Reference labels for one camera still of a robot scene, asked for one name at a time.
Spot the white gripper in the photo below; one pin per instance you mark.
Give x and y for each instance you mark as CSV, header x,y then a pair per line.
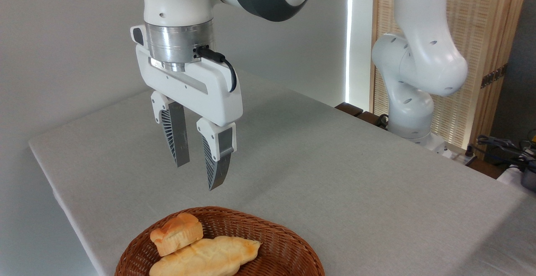
x,y
209,89

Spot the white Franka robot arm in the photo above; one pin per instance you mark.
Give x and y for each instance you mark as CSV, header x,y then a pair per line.
x,y
423,58

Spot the short chunky bread piece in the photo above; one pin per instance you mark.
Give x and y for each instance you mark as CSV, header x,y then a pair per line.
x,y
176,234

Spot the long flat bread loaf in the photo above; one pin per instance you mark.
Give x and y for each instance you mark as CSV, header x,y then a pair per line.
x,y
209,257

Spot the brown woven wicker basket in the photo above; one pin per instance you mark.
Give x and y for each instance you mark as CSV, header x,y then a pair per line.
x,y
276,246

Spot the grey tablecloth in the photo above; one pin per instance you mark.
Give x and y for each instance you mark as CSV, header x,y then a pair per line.
x,y
335,175

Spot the dark brown wooden furniture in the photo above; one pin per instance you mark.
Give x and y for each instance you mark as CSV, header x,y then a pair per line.
x,y
351,109

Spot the light wooden slatted screen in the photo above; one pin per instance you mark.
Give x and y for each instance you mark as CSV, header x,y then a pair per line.
x,y
481,24

